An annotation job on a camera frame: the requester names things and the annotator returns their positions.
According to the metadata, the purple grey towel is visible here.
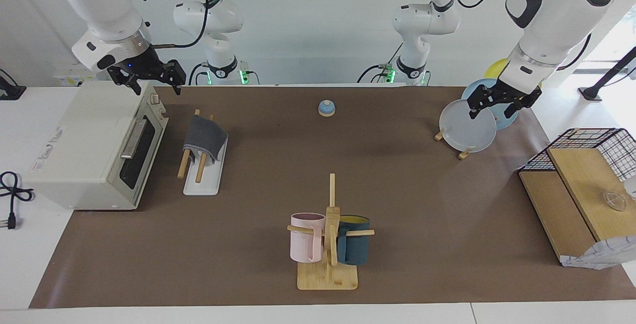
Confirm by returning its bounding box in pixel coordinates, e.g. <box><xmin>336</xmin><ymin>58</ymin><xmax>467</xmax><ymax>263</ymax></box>
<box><xmin>182</xmin><ymin>114</ymin><xmax>228</xmax><ymax>166</ymax></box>

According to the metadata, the clear glass lid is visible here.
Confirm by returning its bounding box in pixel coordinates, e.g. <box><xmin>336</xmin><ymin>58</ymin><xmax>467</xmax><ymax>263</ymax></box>
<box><xmin>604</xmin><ymin>190</ymin><xmax>628</xmax><ymax>211</ymax></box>

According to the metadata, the wooden two-tier shelf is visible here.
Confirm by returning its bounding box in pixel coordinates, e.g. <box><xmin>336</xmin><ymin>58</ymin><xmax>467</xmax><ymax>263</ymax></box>
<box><xmin>518</xmin><ymin>148</ymin><xmax>636</xmax><ymax>265</ymax></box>

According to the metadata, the black wire basket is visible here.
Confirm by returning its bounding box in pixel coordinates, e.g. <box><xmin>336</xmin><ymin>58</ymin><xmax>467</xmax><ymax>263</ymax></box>
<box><xmin>518</xmin><ymin>128</ymin><xmax>636</xmax><ymax>183</ymax></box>

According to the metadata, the white patterned cloth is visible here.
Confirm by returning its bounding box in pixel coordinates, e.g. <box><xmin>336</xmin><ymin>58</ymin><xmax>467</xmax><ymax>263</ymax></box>
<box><xmin>560</xmin><ymin>236</ymin><xmax>636</xmax><ymax>270</ymax></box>

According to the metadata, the black desk clamp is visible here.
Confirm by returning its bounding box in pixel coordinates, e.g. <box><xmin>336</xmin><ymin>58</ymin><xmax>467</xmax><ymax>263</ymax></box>
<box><xmin>0</xmin><ymin>69</ymin><xmax>26</xmax><ymax>101</ymax></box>

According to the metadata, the grey plate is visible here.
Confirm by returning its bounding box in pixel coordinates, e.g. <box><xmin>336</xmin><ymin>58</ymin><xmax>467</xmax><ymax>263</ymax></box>
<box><xmin>439</xmin><ymin>99</ymin><xmax>497</xmax><ymax>154</ymax></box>

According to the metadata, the brown table mat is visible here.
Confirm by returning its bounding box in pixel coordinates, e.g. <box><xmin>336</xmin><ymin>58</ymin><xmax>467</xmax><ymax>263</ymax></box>
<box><xmin>29</xmin><ymin>85</ymin><xmax>636</xmax><ymax>309</ymax></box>

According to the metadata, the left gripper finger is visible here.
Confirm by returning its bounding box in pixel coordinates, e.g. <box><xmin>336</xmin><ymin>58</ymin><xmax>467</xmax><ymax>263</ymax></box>
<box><xmin>504</xmin><ymin>88</ymin><xmax>542</xmax><ymax>117</ymax></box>
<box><xmin>469</xmin><ymin>85</ymin><xmax>500</xmax><ymax>118</ymax></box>

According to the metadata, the yellow plate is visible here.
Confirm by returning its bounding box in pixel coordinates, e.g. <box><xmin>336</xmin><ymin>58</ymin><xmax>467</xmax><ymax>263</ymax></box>
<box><xmin>484</xmin><ymin>58</ymin><xmax>510</xmax><ymax>80</ymax></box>

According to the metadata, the light blue plate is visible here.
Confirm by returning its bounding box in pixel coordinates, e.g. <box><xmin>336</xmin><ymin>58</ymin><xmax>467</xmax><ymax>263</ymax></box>
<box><xmin>461</xmin><ymin>78</ymin><xmax>520</xmax><ymax>131</ymax></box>

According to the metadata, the pink mug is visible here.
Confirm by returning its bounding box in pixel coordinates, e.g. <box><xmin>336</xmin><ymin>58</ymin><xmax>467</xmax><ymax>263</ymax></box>
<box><xmin>290</xmin><ymin>213</ymin><xmax>326</xmax><ymax>263</ymax></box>

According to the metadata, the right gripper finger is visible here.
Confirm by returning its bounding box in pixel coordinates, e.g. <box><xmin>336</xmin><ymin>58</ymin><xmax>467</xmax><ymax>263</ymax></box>
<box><xmin>161</xmin><ymin>59</ymin><xmax>187</xmax><ymax>96</ymax></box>
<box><xmin>107</xmin><ymin>66</ymin><xmax>142</xmax><ymax>96</ymax></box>

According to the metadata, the dark teal mug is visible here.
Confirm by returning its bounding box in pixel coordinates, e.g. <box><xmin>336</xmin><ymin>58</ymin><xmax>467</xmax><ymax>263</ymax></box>
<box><xmin>337</xmin><ymin>215</ymin><xmax>371</xmax><ymax>266</ymax></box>

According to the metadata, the cream toaster oven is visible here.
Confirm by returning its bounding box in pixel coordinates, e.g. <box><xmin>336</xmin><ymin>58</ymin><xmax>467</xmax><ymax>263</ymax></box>
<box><xmin>24</xmin><ymin>81</ymin><xmax>169</xmax><ymax>211</ymax></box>

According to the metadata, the wooden plate rack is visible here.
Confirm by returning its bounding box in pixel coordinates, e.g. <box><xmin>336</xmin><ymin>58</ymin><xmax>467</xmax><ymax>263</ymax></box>
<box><xmin>435</xmin><ymin>129</ymin><xmax>472</xmax><ymax>161</ymax></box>

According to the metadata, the white power strip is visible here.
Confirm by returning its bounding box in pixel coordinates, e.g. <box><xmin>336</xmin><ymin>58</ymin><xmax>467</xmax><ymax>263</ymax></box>
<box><xmin>54</xmin><ymin>63</ymin><xmax>100</xmax><ymax>87</ymax></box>

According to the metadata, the black power cable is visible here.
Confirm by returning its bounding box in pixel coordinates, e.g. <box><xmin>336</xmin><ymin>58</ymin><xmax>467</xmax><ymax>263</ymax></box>
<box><xmin>0</xmin><ymin>171</ymin><xmax>34</xmax><ymax>230</ymax></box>

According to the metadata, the white wooden towel rack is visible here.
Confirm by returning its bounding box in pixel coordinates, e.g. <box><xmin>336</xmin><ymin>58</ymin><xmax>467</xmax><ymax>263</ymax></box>
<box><xmin>177</xmin><ymin>109</ymin><xmax>229</xmax><ymax>196</ymax></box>

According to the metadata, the wooden mug tree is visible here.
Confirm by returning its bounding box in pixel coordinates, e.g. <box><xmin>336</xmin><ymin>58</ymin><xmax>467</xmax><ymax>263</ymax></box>
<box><xmin>287</xmin><ymin>173</ymin><xmax>376</xmax><ymax>291</ymax></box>

